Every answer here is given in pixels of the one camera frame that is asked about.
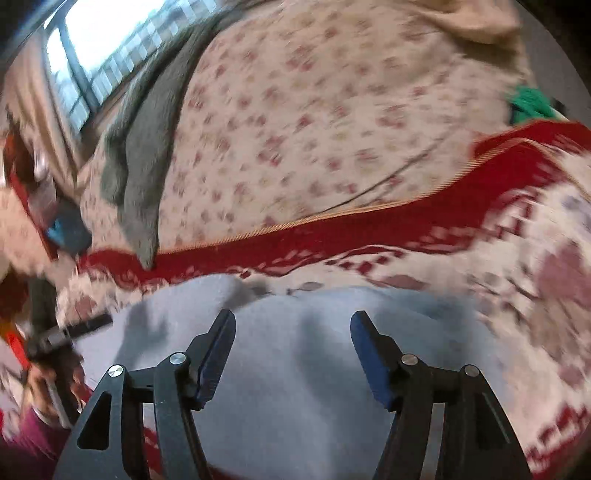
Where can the person's left hand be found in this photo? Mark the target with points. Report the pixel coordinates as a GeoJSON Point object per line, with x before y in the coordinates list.
{"type": "Point", "coordinates": [34, 392]}

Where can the beige curtain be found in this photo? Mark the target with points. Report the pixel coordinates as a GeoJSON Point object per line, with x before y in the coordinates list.
{"type": "Point", "coordinates": [41, 115]}

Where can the beige cloth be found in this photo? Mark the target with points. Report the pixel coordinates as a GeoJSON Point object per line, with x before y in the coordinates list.
{"type": "Point", "coordinates": [471, 18]}

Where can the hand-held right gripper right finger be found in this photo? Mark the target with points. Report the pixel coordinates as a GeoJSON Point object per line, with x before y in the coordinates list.
{"type": "Point", "coordinates": [369, 364]}

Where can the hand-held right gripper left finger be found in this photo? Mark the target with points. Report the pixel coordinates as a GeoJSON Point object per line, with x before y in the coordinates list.
{"type": "Point", "coordinates": [214, 360]}

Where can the glass window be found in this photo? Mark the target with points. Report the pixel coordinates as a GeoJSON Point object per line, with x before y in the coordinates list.
{"type": "Point", "coordinates": [101, 27]}

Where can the green cloth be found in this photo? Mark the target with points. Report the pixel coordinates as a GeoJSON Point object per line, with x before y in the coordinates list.
{"type": "Point", "coordinates": [531, 104]}

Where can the blue object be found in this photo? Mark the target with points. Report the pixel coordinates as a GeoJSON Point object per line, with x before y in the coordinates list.
{"type": "Point", "coordinates": [69, 230]}

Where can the grey fleece cloth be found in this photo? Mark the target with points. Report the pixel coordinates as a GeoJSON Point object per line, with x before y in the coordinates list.
{"type": "Point", "coordinates": [143, 161]}

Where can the pink floral bedsheet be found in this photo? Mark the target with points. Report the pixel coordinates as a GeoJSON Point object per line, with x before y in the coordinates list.
{"type": "Point", "coordinates": [300, 115]}

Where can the red floral blanket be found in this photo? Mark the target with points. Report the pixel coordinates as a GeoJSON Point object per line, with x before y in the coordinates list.
{"type": "Point", "coordinates": [531, 277]}

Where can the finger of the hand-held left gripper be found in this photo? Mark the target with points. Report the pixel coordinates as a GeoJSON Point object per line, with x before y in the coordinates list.
{"type": "Point", "coordinates": [87, 325]}

